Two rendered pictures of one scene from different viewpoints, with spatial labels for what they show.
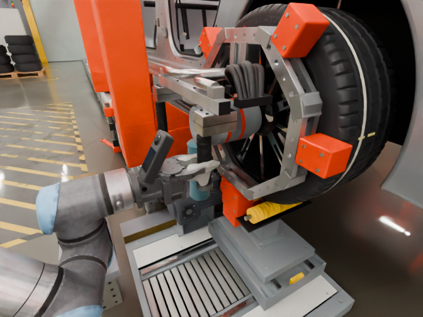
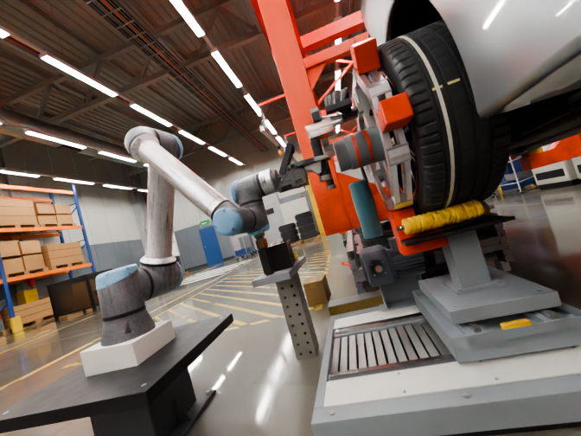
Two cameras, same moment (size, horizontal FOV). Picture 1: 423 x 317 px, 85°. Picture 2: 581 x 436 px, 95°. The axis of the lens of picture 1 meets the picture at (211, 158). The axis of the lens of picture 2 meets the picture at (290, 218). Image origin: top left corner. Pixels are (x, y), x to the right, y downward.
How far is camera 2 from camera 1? 0.76 m
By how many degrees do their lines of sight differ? 50
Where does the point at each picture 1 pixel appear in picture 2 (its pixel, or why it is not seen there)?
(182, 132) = not seen: hidden behind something
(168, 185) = (291, 171)
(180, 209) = (367, 265)
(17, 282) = (213, 194)
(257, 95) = (339, 101)
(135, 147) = (328, 215)
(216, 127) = (317, 131)
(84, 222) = (247, 192)
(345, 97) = (399, 67)
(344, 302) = not seen: outside the picture
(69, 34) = not seen: hidden behind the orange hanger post
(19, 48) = (303, 221)
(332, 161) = (386, 107)
